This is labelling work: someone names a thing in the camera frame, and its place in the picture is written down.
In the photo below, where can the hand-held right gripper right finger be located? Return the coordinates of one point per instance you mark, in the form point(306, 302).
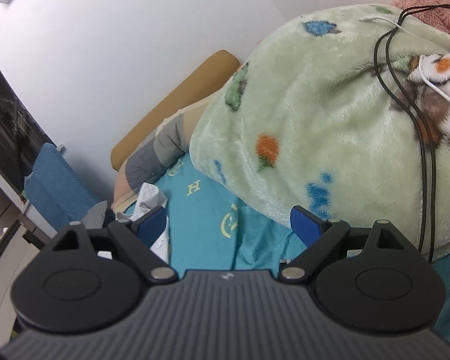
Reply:
point(305, 227)

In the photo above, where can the teal printed bed sheet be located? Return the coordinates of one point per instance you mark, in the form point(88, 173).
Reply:
point(206, 228)

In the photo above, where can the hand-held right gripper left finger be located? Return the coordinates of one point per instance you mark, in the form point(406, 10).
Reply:
point(152, 225)

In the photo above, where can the grey cushion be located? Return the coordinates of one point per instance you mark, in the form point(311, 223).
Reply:
point(96, 213)

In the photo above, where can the blue covered chair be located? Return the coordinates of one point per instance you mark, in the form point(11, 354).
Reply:
point(56, 187)

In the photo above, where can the white brown fuzzy cloth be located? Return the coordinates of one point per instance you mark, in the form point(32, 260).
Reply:
point(438, 67)

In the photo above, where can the tan padded headboard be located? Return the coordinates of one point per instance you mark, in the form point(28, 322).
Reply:
point(180, 93)

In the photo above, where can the white shirt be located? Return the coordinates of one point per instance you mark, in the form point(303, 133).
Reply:
point(150, 198)

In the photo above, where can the green printed fleece blanket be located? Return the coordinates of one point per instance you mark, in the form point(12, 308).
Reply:
point(322, 120)

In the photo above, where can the dark window with grille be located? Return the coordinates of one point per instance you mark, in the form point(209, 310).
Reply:
point(7, 120)

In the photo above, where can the patchwork pillow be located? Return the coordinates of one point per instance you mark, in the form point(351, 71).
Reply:
point(153, 157)

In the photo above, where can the white desk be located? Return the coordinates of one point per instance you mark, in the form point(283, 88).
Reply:
point(0, 288)

